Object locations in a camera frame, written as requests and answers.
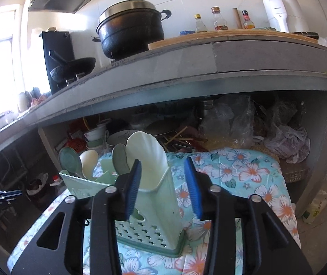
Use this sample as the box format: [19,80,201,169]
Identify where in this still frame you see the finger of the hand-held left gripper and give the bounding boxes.
[0,190,24,207]

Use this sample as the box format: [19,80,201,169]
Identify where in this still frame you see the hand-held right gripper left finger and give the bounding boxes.
[11,159,143,275]

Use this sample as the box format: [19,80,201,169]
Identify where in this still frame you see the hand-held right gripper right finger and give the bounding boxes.
[184,157,314,275]

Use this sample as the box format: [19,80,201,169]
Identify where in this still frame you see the green perforated utensil holder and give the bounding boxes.
[59,157,186,258]

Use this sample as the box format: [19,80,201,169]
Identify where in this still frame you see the white scalloped rice paddle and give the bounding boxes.
[126,131,168,192]

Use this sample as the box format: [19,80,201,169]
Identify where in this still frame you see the white plastic ladle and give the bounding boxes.
[79,150,99,179]

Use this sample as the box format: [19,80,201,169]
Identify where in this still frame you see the floral turquoise blanket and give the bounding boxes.
[7,147,301,275]

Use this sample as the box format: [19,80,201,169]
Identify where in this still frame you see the scattered bamboo sticks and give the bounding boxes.
[163,126,195,151]

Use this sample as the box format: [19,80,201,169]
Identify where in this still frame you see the white patterned plate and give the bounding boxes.
[106,129,133,147]

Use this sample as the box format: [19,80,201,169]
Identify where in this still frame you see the stack of white bowls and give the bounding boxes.
[83,121,110,150]

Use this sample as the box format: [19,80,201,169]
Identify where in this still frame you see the clear crumpled plastic bags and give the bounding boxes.
[199,94,256,150]

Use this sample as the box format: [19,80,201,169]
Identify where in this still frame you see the red snack packets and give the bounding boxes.
[65,120,84,153]

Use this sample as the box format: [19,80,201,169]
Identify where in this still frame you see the beige perforated basket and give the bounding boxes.
[278,162,311,184]

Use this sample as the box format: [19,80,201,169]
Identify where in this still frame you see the pink plastic bag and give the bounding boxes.
[264,125,311,164]

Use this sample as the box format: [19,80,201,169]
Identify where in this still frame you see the grey concrete counter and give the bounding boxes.
[0,31,327,215]

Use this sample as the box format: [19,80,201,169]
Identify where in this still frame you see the black wok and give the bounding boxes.
[49,50,96,82]

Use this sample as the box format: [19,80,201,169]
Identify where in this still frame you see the wooden cutting board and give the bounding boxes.
[148,29,320,51]

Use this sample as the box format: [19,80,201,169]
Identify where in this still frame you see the black cooking pot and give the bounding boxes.
[92,0,172,61]

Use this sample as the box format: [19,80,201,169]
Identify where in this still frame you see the yellow cap clear bottle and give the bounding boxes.
[195,14,208,33]

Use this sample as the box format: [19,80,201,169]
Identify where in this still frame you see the brown sauce glass bottle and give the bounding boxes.
[212,6,229,31]

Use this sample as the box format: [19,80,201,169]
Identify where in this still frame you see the wooden rolling pin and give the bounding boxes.
[232,8,243,30]

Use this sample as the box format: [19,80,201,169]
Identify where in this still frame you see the white kitchen appliance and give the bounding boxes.
[262,0,310,34]

